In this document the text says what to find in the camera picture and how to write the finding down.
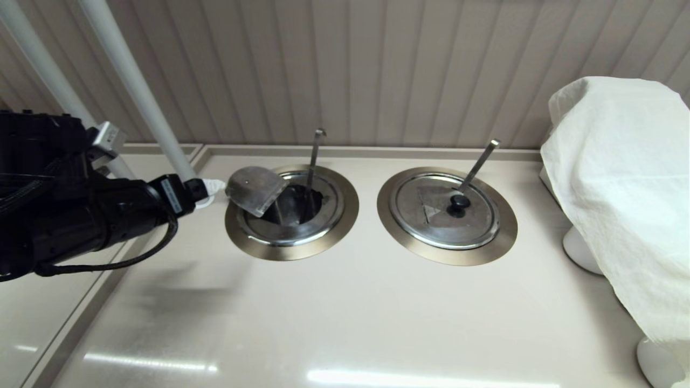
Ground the braided black cable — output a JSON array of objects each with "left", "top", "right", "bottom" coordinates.
[{"left": 33, "top": 213, "right": 180, "bottom": 279}]

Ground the white cloth cover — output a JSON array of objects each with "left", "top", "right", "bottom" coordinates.
[{"left": 540, "top": 76, "right": 690, "bottom": 388}]

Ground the white round appliance foot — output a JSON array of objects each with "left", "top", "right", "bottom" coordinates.
[
  {"left": 637, "top": 337, "right": 686, "bottom": 388},
  {"left": 563, "top": 226, "right": 605, "bottom": 275}
]

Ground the steel ladle straight handle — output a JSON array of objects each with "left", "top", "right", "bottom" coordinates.
[{"left": 458, "top": 139, "right": 500, "bottom": 193}]

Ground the steel soup pot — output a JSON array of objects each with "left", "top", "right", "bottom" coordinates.
[{"left": 264, "top": 185, "right": 324, "bottom": 226}]

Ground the silver white wrist camera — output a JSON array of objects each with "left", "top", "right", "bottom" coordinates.
[{"left": 88, "top": 121, "right": 128, "bottom": 163}]

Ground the steel ladle hooked handle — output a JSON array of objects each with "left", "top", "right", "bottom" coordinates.
[{"left": 301, "top": 128, "right": 327, "bottom": 223}]

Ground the white round pole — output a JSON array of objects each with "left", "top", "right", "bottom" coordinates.
[
  {"left": 0, "top": 0, "right": 135, "bottom": 181},
  {"left": 75, "top": 0, "right": 216, "bottom": 208}
]

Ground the bronze metal well ring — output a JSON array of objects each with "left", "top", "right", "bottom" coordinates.
[
  {"left": 377, "top": 167, "right": 519, "bottom": 266},
  {"left": 225, "top": 164, "right": 360, "bottom": 262}
]

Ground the hinged steel lid black knob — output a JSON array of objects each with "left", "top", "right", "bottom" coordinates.
[
  {"left": 225, "top": 166, "right": 346, "bottom": 247},
  {"left": 389, "top": 173, "right": 500, "bottom": 250}
]

